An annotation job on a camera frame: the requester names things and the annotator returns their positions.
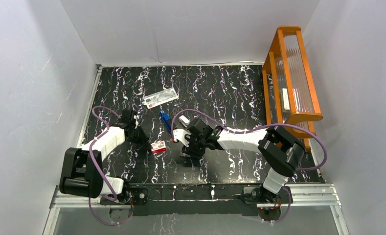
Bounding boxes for white plastic package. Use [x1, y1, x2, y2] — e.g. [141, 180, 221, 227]
[142, 88, 179, 109]

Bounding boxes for red white staple box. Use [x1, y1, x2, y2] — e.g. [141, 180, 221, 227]
[151, 141, 167, 154]

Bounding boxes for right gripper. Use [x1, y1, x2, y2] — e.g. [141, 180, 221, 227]
[182, 132, 207, 160]

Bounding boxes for aluminium frame rail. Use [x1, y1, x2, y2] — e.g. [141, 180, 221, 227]
[44, 183, 349, 235]

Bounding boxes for orange wooden rack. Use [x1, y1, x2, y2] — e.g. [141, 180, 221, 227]
[262, 25, 323, 151]

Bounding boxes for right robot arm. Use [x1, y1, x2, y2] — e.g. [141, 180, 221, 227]
[173, 118, 306, 203]

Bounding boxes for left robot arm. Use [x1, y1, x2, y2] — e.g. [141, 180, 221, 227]
[59, 109, 149, 204]

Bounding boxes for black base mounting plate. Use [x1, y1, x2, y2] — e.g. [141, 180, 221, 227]
[100, 183, 293, 220]

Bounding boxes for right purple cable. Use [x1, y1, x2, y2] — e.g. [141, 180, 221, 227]
[171, 109, 328, 223]

